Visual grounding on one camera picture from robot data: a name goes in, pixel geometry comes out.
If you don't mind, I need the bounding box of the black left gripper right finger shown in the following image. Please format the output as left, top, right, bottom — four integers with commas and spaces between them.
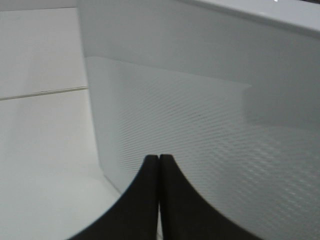
159, 154, 253, 240

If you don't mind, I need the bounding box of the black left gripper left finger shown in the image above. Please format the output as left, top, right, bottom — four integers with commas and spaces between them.
70, 155, 160, 240

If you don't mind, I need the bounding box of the white microwave door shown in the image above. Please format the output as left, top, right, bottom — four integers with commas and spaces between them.
77, 0, 320, 240

